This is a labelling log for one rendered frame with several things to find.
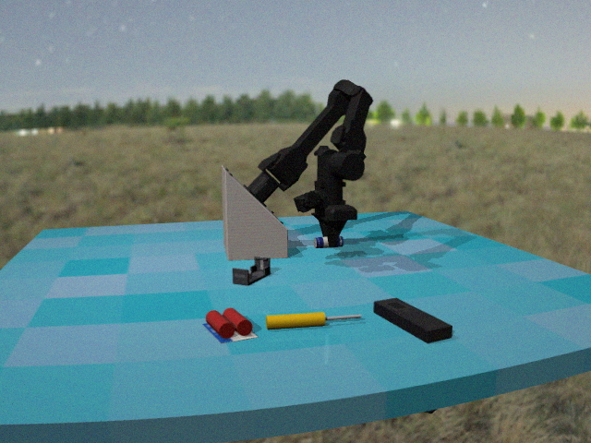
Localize blue and white battery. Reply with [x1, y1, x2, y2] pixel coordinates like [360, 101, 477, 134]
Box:
[314, 236, 344, 248]

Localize yellow screwdriver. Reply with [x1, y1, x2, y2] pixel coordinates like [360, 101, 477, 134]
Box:
[266, 312, 362, 329]

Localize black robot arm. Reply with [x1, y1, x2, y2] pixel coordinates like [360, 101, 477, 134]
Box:
[243, 79, 373, 212]

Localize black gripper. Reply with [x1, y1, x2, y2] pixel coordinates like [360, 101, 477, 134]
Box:
[311, 177, 357, 247]

